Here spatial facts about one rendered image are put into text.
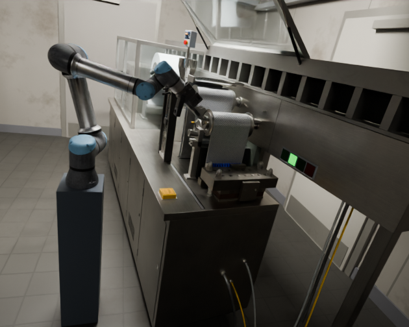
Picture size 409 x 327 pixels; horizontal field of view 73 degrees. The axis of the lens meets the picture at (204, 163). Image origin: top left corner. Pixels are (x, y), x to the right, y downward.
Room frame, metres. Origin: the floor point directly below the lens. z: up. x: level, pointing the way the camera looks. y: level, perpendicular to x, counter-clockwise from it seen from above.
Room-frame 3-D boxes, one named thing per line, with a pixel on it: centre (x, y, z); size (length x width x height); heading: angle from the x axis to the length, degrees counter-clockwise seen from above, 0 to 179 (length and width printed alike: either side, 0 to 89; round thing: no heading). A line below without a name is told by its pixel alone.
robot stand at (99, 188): (1.22, 0.59, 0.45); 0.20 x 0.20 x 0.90; 19
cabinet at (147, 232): (2.35, 0.41, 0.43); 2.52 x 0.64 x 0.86; 27
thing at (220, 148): (1.49, -0.11, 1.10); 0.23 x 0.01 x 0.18; 117
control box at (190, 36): (1.99, 0.25, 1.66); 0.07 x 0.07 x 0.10; 43
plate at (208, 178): (1.40, -0.20, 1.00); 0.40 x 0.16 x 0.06; 117
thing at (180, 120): (2.17, 0.26, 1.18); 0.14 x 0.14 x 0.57
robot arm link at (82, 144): (1.22, 0.59, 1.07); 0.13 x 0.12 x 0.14; 4
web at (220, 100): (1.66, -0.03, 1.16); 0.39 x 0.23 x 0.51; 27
